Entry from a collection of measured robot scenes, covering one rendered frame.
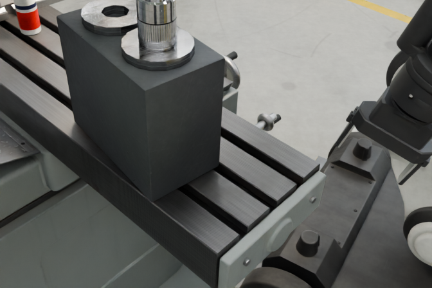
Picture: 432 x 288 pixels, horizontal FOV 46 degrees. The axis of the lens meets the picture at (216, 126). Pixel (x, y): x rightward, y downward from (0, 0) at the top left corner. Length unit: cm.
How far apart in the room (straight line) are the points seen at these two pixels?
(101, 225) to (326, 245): 49
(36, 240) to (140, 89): 54
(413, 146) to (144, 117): 38
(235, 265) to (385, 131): 28
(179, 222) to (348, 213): 63
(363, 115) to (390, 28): 262
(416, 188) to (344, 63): 188
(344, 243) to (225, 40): 198
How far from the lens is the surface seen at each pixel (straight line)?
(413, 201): 110
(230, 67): 144
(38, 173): 97
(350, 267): 117
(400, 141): 76
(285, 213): 71
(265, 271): 110
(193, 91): 62
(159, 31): 60
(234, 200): 70
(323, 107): 253
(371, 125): 75
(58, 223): 106
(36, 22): 108
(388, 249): 123
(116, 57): 63
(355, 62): 293
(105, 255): 125
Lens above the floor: 148
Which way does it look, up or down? 39 degrees down
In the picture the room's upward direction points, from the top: 3 degrees clockwise
